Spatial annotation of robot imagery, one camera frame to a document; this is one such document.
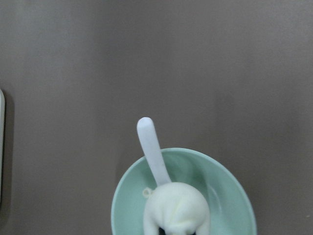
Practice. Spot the beige rabbit tray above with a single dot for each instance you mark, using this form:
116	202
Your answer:
2	118

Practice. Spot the mint green bowl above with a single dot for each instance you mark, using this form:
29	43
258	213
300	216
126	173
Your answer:
231	212

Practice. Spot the white plastic spoon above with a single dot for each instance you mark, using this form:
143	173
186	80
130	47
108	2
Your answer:
149	143

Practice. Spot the white steamed bun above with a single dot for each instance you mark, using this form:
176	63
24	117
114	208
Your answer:
178	209

